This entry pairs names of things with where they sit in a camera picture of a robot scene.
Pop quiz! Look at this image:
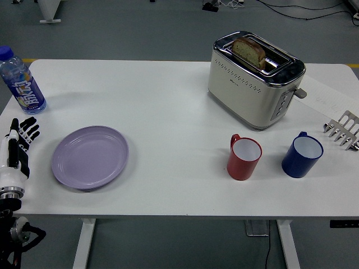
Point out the white stand base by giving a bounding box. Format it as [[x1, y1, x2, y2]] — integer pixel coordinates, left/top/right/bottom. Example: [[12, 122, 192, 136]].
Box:
[[38, 0, 62, 24]]

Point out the red mug white inside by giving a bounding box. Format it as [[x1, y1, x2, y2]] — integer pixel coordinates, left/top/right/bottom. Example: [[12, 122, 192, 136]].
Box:
[[226, 133, 263, 181]]

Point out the metal toast rack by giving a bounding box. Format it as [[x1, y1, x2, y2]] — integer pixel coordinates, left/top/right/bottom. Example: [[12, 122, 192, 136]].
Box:
[[321, 110, 359, 152]]

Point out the brown bread slice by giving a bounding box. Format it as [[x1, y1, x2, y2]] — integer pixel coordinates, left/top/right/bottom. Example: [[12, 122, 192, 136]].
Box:
[[231, 37, 266, 71]]

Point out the blue labelled drink bottle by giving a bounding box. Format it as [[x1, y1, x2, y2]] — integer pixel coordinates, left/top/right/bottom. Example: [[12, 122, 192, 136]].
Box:
[[0, 45, 47, 115]]

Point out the purple round plate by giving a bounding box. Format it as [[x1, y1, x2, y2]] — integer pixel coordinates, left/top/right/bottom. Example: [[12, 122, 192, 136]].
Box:
[[50, 125, 130, 193]]

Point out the white paper sheet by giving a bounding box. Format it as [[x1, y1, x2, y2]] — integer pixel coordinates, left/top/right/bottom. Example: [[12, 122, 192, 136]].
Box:
[[293, 74, 357, 120]]

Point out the black cable under table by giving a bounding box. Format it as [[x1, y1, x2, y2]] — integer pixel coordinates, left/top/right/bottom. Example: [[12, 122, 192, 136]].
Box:
[[263, 220, 273, 269]]

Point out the blue mug white inside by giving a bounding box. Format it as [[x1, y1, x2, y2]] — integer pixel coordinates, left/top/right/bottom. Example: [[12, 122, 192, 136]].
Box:
[[281, 131, 324, 179]]

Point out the white table leg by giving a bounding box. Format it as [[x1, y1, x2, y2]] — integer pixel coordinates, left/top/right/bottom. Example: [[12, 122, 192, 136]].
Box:
[[276, 219, 301, 269], [72, 218, 96, 269]]

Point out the cream and chrome toaster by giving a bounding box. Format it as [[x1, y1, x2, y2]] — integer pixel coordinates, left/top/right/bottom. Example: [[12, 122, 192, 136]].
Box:
[[207, 30, 308, 131]]

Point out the black table control panel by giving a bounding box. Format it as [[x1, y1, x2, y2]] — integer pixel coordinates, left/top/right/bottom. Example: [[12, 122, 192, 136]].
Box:
[[329, 220, 359, 228]]

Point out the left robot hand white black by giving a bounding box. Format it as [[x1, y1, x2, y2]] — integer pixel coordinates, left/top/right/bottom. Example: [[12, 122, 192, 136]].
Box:
[[0, 117, 40, 188]]

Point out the white cable bundle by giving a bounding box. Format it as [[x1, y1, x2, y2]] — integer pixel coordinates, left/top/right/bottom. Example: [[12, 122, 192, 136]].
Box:
[[218, 0, 245, 8]]

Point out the long black floor cable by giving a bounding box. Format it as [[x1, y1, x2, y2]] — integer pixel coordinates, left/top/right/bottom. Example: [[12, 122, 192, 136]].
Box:
[[256, 0, 359, 21]]

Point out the grey bracket under table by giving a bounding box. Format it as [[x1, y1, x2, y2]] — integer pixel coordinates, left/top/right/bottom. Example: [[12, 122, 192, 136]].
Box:
[[245, 220, 270, 237]]

